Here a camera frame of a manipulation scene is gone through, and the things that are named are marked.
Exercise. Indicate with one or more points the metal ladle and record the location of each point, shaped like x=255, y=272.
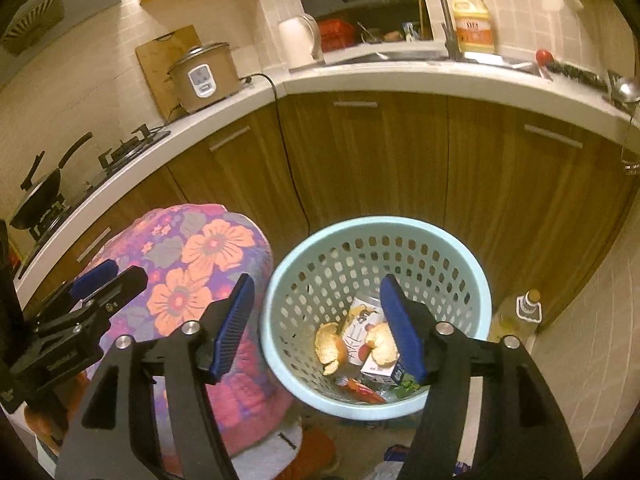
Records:
x=625, y=90

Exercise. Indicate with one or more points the metal faucet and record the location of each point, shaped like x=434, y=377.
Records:
x=445, y=10

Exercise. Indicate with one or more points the dark scrubbing brush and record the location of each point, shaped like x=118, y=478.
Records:
x=575, y=72

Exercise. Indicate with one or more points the black wok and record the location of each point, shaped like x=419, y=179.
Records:
x=37, y=200

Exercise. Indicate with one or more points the black spatula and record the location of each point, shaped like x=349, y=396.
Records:
x=32, y=170

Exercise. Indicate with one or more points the yellow liquid jug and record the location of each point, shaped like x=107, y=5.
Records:
x=474, y=27

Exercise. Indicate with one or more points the white electric kettle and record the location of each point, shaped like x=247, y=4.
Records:
x=297, y=42

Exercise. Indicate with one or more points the clear printed plastic bag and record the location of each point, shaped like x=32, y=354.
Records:
x=357, y=334

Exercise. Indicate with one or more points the small blue white carton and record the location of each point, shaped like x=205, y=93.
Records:
x=382, y=369

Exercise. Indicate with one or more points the wooden cutting board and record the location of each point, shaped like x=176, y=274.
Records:
x=155, y=65

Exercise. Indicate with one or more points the steel sink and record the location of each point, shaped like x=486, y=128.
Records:
x=400, y=56

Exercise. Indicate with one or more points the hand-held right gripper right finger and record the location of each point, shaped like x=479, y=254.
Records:
x=400, y=330

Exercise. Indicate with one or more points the red container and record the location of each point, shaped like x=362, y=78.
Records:
x=336, y=35

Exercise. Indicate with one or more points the range hood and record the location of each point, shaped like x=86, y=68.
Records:
x=35, y=22

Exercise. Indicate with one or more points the red tomato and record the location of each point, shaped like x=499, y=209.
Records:
x=544, y=55

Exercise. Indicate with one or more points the small snack packet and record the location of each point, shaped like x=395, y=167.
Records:
x=411, y=32

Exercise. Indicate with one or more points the cooking oil bottle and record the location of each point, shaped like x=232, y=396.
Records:
x=520, y=317

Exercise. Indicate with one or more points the beige rice cooker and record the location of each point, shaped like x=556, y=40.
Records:
x=205, y=77

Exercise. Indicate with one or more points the white striped cloth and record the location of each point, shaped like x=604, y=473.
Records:
x=265, y=447

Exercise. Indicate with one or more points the white plastic bag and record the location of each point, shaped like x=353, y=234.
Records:
x=384, y=471

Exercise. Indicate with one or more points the light blue perforated basket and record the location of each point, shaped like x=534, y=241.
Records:
x=310, y=280

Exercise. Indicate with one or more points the orange stool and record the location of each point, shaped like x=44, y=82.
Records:
x=315, y=455

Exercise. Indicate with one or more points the wooden base cabinet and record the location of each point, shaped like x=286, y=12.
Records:
x=380, y=170

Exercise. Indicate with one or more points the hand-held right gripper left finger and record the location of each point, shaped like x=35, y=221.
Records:
x=234, y=327

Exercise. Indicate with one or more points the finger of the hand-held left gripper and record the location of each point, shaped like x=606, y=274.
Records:
x=95, y=277
x=120, y=287

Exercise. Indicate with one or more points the black gas stove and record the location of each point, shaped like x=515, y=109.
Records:
x=125, y=147

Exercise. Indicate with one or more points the orange peel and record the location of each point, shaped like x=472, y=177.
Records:
x=382, y=342
x=327, y=345

